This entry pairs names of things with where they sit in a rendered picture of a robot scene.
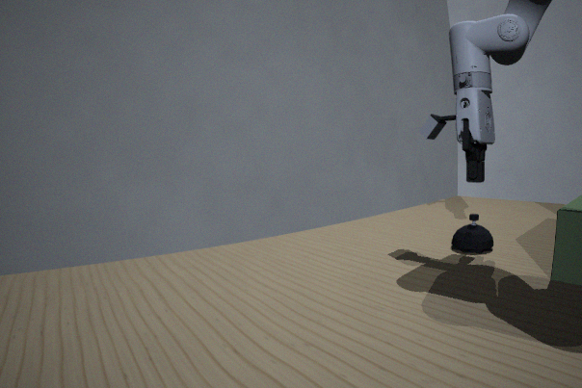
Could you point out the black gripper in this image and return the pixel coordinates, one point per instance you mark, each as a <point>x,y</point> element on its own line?
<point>474,116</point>

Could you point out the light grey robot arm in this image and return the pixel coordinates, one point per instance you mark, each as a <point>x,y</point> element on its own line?
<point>472,42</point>

